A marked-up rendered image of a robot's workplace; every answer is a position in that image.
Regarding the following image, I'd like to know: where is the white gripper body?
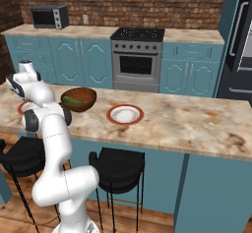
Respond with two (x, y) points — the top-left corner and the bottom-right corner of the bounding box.
(5, 74), (28, 101)

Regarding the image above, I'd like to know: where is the green cucumber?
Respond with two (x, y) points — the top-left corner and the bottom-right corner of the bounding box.
(62, 95), (86, 106)

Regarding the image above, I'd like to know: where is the brown wooden bowl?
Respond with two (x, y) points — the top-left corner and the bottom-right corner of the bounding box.
(60, 87), (98, 114)

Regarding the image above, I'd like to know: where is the black fridge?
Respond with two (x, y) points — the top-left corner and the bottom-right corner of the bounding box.
(216, 0), (252, 106)

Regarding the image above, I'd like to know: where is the white plate with red rim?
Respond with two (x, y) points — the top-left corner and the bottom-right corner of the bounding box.
(105, 103), (146, 126)
(17, 100), (33, 116)

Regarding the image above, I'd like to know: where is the teal cupboard run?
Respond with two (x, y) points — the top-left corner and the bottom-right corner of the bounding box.
(158, 41), (225, 98)
(4, 34), (114, 90)

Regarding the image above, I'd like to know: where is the black bar stool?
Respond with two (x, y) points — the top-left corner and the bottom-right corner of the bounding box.
(0, 136), (72, 233)
(88, 146), (147, 233)

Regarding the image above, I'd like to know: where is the black toaster oven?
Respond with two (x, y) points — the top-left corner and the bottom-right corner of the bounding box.
(30, 4), (71, 30)

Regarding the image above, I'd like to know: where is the silver oven with black hob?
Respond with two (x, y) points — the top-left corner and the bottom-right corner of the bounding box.
(109, 27), (166, 94)

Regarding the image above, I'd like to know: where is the teal island cabinet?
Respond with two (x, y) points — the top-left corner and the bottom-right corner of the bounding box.
(18, 130), (252, 233)

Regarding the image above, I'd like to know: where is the teal tall side panel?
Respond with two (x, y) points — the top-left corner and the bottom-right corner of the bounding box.
(213, 0), (245, 98)

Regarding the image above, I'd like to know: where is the long grey fridge handle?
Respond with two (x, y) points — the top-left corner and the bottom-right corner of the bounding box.
(228, 1), (250, 58)

